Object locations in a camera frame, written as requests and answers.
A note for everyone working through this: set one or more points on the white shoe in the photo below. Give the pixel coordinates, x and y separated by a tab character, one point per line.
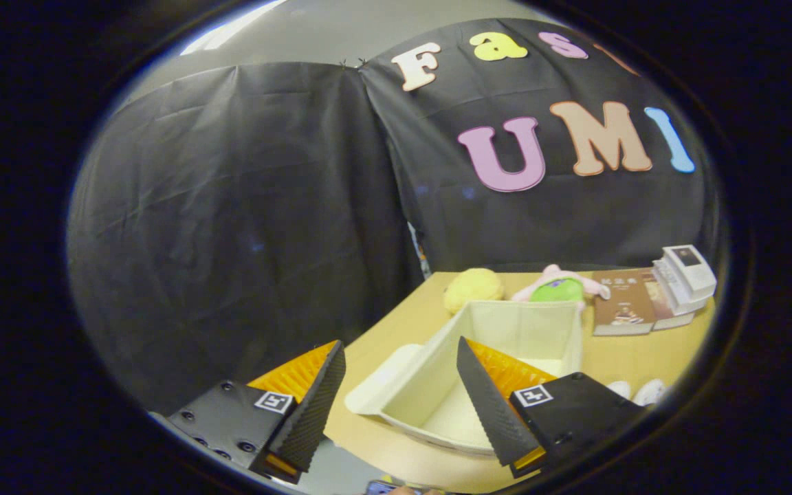
649	392
620	389

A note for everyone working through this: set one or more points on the black backdrop cloth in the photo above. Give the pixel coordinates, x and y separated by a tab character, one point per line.
245	220

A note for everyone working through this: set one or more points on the pink and green plush toy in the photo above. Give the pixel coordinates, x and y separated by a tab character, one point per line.
559	289

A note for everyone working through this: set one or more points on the brown book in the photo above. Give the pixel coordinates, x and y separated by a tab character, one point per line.
621	302

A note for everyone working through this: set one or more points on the white toy cash register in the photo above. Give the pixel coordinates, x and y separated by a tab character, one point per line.
688	275

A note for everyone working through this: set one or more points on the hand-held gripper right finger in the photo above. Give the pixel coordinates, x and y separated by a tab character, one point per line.
485	405

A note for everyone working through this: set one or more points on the yellow plush toy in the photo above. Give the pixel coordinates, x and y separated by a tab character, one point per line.
473	289

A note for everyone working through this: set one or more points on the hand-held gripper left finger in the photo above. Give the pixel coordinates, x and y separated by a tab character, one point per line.
313	405

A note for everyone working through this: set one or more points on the cream storage box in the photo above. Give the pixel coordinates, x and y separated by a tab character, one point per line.
526	330

